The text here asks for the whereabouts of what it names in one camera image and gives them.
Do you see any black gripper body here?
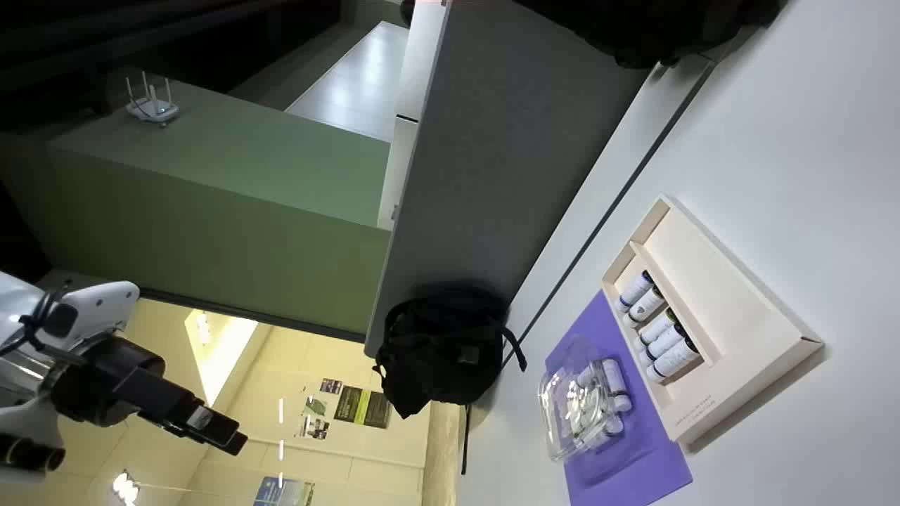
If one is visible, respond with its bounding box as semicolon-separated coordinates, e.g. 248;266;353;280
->
51;335;206;438

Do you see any white bottle green cap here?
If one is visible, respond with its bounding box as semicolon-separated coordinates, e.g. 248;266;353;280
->
635;312;677;346

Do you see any light wooden tray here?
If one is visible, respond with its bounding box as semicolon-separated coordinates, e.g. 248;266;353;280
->
599;193;830;449

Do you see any green cabinet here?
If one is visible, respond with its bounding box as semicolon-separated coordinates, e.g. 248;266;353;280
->
0;75;395;343

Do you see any white wifi router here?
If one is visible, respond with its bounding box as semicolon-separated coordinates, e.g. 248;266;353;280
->
121;71;183;130

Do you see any clear plastic bag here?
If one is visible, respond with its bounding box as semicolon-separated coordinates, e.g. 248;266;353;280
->
536;357;635;463

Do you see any white counter top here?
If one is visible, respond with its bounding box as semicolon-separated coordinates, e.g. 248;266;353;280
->
283;19;415;145

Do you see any black fabric object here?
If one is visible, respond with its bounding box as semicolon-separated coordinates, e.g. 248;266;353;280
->
515;0;788;71

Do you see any blue wall poster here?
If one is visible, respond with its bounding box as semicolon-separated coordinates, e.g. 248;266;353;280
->
251;471;318;506

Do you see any small photo wall poster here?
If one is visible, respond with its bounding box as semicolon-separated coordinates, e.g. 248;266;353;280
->
297;395;334;443

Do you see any dark green wall poster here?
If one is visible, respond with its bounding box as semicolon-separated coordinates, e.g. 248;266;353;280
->
332;381;369;425

